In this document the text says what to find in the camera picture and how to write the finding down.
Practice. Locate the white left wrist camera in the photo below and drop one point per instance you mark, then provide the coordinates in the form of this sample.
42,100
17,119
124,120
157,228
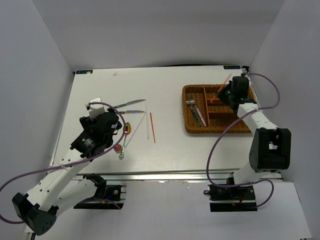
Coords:
95,110

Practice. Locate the aluminium table frame rail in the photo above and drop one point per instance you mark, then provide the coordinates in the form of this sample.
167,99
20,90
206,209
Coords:
189,175

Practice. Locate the table logo sticker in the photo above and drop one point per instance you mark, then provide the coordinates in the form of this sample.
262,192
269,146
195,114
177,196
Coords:
84,72
231,67

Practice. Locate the gold iridescent spoon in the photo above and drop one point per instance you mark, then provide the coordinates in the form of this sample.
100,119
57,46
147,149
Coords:
127,131

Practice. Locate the brown wicker cutlery basket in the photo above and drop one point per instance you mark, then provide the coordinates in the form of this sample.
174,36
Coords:
217,115

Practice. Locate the table logo sticker left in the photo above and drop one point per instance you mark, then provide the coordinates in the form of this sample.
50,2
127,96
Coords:
84,72

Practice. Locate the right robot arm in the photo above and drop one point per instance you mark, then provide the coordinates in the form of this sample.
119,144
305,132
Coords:
270,150

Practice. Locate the orange chopstick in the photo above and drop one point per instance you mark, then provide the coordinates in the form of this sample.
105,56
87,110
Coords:
219,90
152,127

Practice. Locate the long white chopstick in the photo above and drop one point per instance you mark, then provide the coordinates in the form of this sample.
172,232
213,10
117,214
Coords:
135,121

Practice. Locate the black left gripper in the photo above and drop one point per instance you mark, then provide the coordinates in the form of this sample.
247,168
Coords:
87,124

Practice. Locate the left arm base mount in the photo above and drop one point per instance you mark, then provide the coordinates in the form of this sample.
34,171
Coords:
108,196

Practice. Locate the teal handled knife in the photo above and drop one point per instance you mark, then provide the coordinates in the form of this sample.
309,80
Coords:
129,103

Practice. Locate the small rainbow spoon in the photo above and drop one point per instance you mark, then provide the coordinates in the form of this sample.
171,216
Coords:
117,148

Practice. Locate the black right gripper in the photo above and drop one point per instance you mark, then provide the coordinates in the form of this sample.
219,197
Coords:
220,94

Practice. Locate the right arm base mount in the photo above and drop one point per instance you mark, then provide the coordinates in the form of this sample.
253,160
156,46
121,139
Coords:
235,199

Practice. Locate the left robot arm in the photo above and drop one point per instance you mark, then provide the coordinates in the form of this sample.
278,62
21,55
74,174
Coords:
40,207

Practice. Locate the table logo sticker right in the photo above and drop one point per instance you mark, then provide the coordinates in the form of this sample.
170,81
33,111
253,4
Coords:
231,67

